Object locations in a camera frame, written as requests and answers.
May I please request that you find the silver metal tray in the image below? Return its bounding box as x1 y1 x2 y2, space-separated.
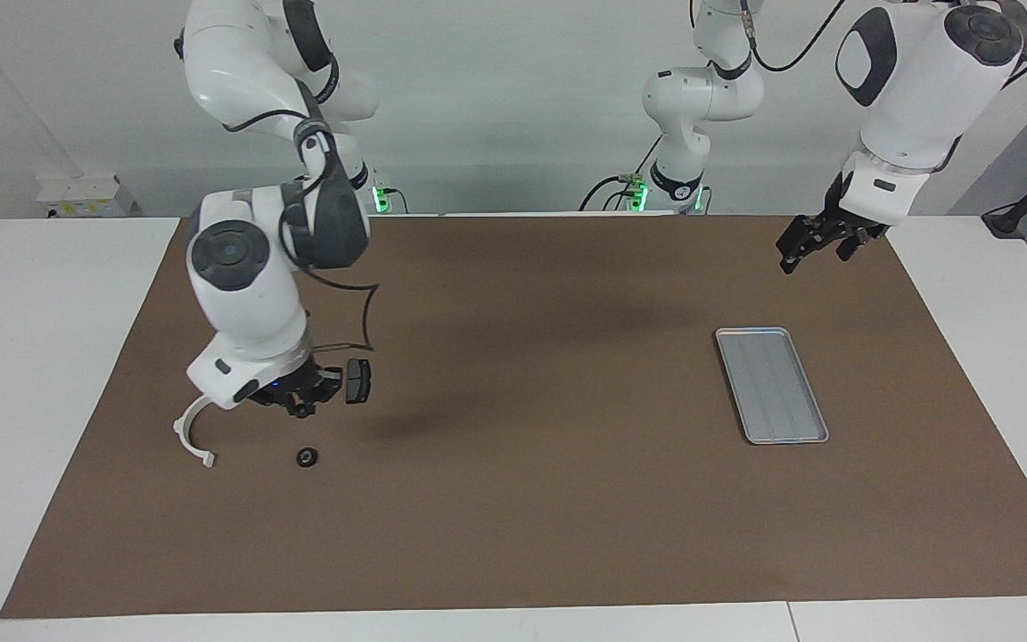
715 327 830 445

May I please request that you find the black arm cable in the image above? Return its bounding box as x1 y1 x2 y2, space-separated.
741 0 1027 170
224 107 381 353

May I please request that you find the brown table mat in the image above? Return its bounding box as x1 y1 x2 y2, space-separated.
0 214 1027 620

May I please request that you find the black left base cable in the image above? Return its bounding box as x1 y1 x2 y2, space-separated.
580 134 661 213

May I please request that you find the white power strip box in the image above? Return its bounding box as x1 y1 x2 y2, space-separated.
37 174 136 219

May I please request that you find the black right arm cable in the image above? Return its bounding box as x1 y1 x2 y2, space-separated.
224 107 381 353

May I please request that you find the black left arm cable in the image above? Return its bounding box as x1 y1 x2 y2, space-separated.
741 0 1027 170

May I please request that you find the white semicircular plastic bracket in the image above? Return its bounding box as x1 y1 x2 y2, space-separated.
173 397 217 469

